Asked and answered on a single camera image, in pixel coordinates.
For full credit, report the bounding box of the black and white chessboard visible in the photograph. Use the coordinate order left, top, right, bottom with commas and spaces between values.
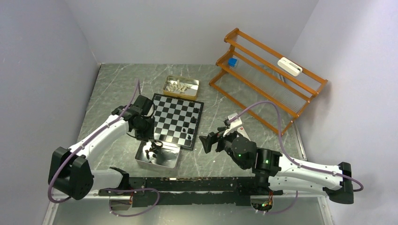
152, 93, 204, 150

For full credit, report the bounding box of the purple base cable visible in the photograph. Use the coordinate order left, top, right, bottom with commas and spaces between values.
108, 187, 161, 218

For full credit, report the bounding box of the blue cube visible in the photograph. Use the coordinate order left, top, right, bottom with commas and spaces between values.
228, 58, 239, 68

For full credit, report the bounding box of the white rectangular device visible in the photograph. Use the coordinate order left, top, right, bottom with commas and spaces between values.
277, 57, 303, 77

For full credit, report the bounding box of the gold tin box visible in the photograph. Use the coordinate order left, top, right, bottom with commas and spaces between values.
162, 75, 200, 100

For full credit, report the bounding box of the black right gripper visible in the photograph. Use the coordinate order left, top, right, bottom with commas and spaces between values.
199, 126, 247, 169

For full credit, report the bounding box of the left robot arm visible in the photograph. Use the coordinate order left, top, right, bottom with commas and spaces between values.
47, 95, 155, 203

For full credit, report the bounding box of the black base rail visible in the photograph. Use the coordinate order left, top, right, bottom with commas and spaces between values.
98, 177, 283, 208

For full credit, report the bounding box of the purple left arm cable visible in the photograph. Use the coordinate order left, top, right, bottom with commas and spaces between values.
47, 79, 141, 204

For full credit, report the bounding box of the silver tin box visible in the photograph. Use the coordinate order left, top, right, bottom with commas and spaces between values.
135, 142, 181, 171

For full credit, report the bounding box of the small white red box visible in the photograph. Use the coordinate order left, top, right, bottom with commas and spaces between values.
237, 126, 250, 140

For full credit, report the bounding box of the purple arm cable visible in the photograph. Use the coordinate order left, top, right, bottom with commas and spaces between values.
228, 100, 364, 215
47, 79, 141, 204

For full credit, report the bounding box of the orange wooden rack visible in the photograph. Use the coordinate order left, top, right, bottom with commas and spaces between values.
209, 28, 328, 134

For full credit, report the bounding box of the pile of white chess pieces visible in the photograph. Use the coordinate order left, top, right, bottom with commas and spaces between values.
166, 79, 191, 93

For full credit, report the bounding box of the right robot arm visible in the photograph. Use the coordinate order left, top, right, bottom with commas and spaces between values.
199, 131, 354, 204

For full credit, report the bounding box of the pile of black chess pieces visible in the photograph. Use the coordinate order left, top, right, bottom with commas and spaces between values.
145, 141, 163, 160

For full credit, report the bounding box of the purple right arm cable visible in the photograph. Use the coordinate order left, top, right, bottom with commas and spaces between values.
228, 100, 364, 215

